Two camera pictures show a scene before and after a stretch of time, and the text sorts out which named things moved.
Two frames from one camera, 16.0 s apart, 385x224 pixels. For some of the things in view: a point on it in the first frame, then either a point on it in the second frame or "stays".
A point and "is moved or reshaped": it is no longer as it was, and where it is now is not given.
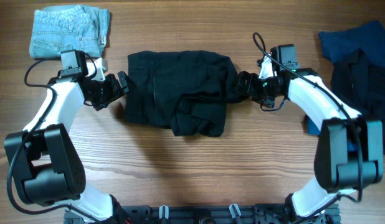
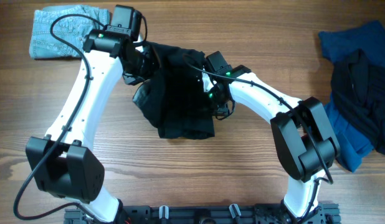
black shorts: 187,91 is moved or reshaped
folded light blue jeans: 73,27 stays
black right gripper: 252,78 → 223,109
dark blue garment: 372,38 stays
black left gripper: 114,91 → 131,78
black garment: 364,83 stays
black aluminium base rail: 204,214 stays
